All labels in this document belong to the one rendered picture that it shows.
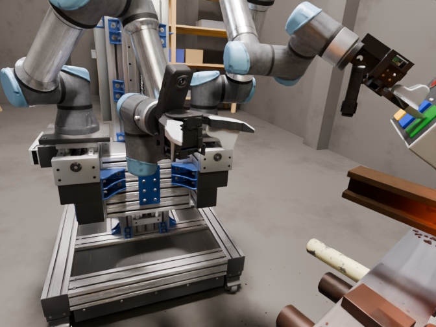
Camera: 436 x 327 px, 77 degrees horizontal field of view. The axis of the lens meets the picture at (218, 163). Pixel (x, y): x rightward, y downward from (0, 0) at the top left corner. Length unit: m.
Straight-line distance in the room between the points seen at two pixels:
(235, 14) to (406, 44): 2.84
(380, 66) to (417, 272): 0.44
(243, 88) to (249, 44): 0.48
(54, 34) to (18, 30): 5.87
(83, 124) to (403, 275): 1.00
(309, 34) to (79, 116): 0.79
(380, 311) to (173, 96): 0.42
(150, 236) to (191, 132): 1.06
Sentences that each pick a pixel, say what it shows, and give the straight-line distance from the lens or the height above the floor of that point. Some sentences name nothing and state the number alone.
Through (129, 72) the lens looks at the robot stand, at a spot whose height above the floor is 1.03.
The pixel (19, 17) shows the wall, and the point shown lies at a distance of 6.71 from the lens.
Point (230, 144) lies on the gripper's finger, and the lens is 0.52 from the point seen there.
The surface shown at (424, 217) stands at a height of 0.99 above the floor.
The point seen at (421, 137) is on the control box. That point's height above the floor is 0.99.
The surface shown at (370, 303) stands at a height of 0.93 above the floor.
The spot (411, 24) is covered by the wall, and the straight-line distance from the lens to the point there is 3.54.
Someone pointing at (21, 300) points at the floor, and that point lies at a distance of 1.69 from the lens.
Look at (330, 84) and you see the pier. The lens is 3.87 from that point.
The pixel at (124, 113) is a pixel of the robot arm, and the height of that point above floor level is 0.98.
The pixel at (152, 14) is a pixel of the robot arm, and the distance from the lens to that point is 0.82.
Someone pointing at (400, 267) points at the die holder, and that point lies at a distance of 0.37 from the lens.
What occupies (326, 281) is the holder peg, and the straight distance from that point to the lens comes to 0.36.
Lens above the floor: 1.11
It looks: 21 degrees down
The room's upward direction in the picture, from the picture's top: 4 degrees clockwise
